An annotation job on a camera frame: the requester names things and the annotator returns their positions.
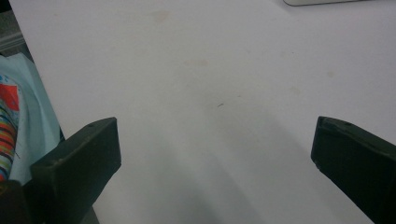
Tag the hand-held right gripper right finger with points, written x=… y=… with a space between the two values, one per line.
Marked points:
x=358 y=161

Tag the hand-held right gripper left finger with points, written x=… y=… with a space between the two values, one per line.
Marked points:
x=74 y=168

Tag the light blue printed shirt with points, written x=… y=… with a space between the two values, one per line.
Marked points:
x=28 y=118

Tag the white tray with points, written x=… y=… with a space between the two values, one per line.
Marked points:
x=314 y=2

